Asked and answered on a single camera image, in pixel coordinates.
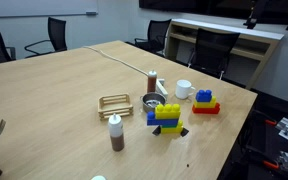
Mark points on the small metal bowl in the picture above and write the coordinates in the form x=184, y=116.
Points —
x=149, y=105

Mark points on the whiteboard eraser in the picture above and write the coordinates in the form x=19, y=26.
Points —
x=91, y=13

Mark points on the white power strip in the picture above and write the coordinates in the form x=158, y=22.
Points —
x=161, y=88

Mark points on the dark brown sauce bottle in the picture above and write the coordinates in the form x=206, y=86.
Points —
x=116, y=135

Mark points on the black stand device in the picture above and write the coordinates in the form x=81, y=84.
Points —
x=250, y=21

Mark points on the small wooden crate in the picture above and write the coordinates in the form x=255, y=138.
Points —
x=105, y=108

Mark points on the black wall screen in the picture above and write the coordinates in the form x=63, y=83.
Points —
x=200, y=6

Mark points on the yellow blue green Lego stack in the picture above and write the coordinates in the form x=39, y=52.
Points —
x=167, y=116

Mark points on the white round object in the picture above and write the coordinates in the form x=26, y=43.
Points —
x=99, y=178

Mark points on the wall whiteboard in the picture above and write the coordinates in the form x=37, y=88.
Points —
x=34, y=6

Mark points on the blue yellow red Lego stack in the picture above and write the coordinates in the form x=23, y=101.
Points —
x=205, y=104

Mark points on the white ceramic mug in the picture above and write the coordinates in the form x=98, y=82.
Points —
x=183, y=89

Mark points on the reddish brown sauce bottle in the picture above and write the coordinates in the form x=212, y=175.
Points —
x=152, y=83

